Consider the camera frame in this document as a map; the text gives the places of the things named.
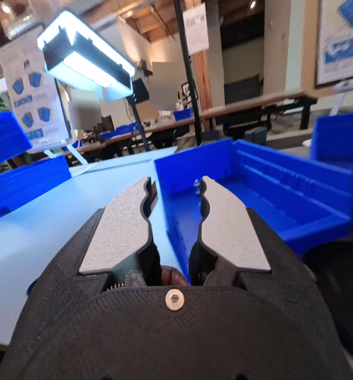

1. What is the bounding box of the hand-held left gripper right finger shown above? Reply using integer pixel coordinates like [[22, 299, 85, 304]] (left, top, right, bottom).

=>
[[200, 176, 272, 272]]

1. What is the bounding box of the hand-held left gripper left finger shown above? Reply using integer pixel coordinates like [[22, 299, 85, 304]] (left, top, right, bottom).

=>
[[79, 177, 158, 285]]

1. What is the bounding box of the blue plastic bin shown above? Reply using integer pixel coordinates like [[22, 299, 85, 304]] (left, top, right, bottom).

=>
[[0, 156, 71, 221], [0, 111, 33, 168], [310, 111, 353, 214], [154, 138, 353, 263]]

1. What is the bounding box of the person's left hand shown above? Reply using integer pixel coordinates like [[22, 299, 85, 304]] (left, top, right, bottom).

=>
[[161, 265, 189, 287]]

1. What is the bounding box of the black charging case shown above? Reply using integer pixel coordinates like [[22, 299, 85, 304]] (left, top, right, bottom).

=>
[[244, 128, 268, 145]]

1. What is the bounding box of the black light stand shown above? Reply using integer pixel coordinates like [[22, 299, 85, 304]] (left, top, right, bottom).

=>
[[125, 95, 151, 152]]

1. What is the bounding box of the wooden office table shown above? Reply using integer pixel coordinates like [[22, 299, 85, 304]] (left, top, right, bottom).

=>
[[101, 117, 196, 149], [200, 90, 318, 131]]

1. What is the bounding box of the instruction poster on stand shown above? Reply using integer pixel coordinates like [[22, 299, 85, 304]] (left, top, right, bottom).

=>
[[0, 39, 98, 176]]

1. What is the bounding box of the studio LED light panel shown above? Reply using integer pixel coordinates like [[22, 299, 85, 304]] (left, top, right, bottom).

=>
[[37, 10, 135, 103]]

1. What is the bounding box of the white paper sign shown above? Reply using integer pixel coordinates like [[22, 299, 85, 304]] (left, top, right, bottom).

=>
[[183, 3, 209, 56]]

